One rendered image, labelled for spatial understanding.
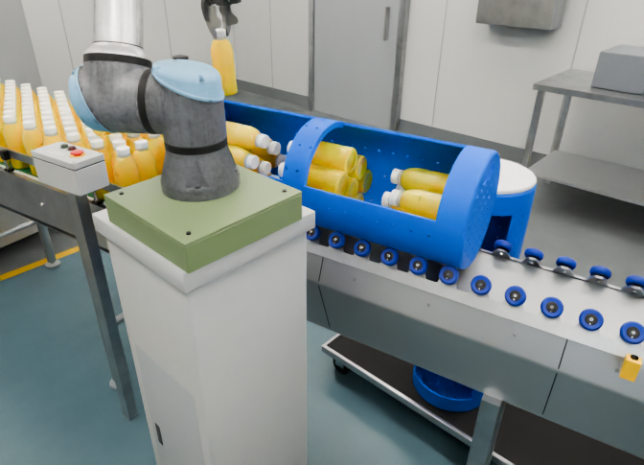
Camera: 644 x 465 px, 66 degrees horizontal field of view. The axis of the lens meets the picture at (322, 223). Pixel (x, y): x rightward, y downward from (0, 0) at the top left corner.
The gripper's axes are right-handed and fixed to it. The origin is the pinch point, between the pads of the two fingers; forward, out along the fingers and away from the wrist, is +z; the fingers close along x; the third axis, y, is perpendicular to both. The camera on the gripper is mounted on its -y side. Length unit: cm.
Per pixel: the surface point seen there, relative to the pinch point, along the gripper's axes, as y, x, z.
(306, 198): 52, -19, 29
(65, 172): -11, -51, 30
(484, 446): 107, -10, 88
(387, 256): 74, -13, 40
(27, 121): -60, -42, 31
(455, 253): 90, -12, 31
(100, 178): -8, -43, 35
